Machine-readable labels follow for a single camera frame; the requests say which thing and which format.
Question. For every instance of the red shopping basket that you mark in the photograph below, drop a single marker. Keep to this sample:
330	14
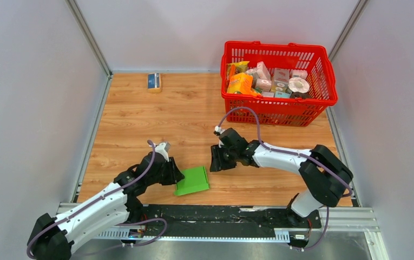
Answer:
272	102

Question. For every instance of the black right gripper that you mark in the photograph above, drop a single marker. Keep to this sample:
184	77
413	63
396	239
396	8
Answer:
217	163

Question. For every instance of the orange snack box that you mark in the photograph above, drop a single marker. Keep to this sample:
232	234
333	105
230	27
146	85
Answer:
240	83

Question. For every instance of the round tape roll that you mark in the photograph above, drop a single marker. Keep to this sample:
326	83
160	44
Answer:
297	84

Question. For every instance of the green paper box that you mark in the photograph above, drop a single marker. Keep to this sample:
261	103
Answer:
195	180

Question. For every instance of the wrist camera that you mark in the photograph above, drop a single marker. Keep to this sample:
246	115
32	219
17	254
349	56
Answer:
218	131
163	148

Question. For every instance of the red white carton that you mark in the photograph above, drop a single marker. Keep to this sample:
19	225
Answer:
281	75

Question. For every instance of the yellow snack bag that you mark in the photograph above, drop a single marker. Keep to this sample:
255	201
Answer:
236	68

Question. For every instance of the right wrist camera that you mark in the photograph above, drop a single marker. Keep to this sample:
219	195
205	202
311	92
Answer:
218	131

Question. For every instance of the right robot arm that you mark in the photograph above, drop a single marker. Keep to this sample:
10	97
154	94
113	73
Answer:
326	177

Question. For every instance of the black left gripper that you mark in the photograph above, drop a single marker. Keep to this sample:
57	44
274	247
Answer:
174	175

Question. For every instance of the blue yellow sponge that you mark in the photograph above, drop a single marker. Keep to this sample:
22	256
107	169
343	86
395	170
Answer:
154	83

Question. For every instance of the pink white tissue pack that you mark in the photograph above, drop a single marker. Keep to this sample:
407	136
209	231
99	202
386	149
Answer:
262	71

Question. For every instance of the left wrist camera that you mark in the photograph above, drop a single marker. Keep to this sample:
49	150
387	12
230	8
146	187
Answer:
163	148

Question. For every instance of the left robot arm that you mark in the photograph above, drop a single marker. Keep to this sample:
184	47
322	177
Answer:
59	237

